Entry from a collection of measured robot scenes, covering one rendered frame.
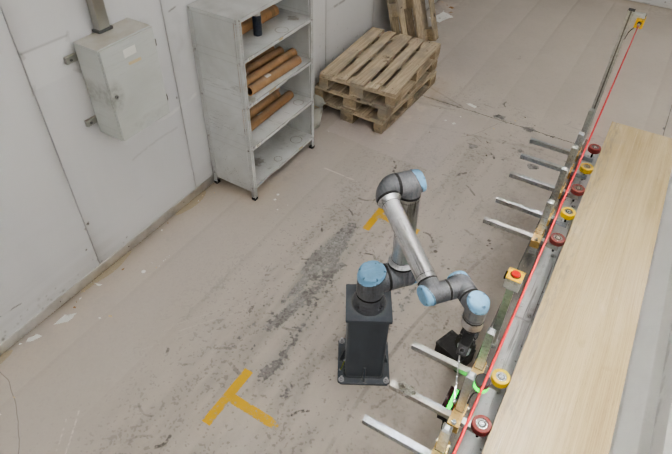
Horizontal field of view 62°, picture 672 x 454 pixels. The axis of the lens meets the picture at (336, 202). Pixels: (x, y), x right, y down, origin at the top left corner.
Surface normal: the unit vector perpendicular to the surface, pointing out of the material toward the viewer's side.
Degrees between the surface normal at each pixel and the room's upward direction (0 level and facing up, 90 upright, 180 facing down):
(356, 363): 90
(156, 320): 0
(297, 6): 90
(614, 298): 0
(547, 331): 0
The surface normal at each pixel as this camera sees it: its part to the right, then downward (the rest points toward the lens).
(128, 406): 0.02, -0.75
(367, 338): -0.03, 0.66
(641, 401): -0.74, -0.67
